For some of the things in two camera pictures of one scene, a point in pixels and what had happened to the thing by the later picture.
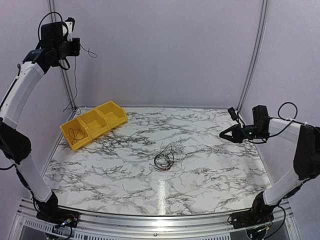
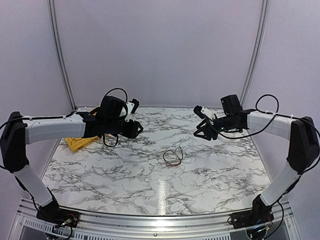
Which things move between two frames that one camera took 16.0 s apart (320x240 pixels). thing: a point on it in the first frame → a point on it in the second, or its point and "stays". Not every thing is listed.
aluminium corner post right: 257,53 stays
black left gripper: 75,51 → 131,132
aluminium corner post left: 64,72 stays
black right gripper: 237,136 → 203,129
